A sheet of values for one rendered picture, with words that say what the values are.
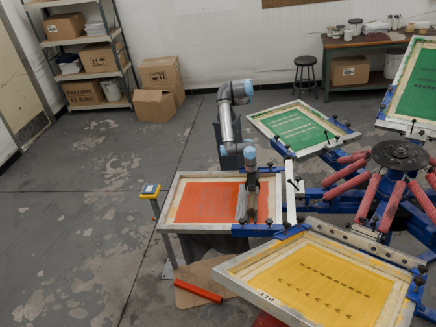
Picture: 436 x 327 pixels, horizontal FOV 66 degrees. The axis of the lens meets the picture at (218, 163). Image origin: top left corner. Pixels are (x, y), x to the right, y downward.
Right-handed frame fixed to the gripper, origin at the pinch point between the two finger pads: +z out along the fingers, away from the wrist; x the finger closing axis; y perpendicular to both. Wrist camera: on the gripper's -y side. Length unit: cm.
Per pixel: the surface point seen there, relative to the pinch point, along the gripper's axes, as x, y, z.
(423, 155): -96, -2, -30
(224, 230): 16.4, -29.1, 2.6
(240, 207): 8.5, -6.5, 4.9
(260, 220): -5.0, -17.7, 5.3
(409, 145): -92, 8, -30
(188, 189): 47.9, 12.0, 5.3
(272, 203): -12.2, -2.5, 5.3
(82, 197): 219, 109, 101
